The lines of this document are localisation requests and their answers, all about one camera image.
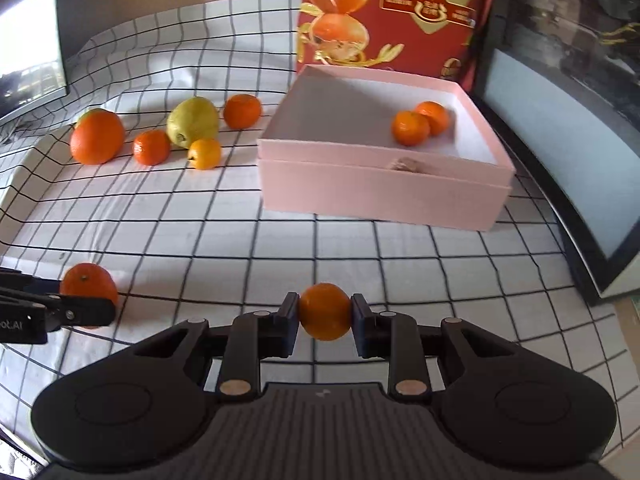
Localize white black-checked tablecloth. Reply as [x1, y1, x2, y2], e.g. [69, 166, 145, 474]
[0, 0, 621, 480]

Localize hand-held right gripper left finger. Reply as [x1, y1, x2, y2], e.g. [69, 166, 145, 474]
[131, 292, 301, 402]

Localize yellow-green lemon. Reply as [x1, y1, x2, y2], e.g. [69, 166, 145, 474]
[75, 107, 110, 126]

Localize small orange mandarin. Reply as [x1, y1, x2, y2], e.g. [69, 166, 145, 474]
[60, 262, 119, 330]
[222, 94, 263, 130]
[298, 282, 353, 342]
[391, 110, 432, 147]
[415, 101, 452, 137]
[133, 130, 172, 166]

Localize small yellow-orange kumquat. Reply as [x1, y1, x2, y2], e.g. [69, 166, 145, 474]
[187, 138, 222, 171]

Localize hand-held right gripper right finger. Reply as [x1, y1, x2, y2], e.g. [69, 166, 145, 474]
[351, 292, 521, 402]

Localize pink cardboard box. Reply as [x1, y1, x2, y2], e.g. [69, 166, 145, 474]
[256, 63, 516, 233]

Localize large orange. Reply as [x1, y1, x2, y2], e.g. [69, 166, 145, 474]
[70, 109, 126, 166]

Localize large green pear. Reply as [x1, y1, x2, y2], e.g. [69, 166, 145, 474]
[166, 96, 221, 150]

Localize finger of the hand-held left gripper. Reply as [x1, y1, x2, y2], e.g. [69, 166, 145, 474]
[0, 287, 117, 332]
[0, 268, 65, 295]

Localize black computer monitor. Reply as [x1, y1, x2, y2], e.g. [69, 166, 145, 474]
[0, 0, 71, 126]

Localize black framed screen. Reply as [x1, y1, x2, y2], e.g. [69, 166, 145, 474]
[470, 0, 640, 306]

